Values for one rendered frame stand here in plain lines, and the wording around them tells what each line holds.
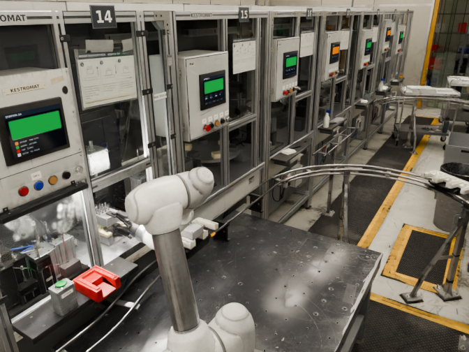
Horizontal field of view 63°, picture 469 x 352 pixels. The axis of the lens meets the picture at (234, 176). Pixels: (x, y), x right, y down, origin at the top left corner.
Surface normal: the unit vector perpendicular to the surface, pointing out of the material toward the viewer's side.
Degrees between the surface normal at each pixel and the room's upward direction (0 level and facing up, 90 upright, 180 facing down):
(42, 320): 0
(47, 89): 90
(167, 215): 79
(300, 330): 0
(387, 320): 0
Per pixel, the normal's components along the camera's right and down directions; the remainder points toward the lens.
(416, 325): -0.01, -0.92
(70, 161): 0.84, 0.20
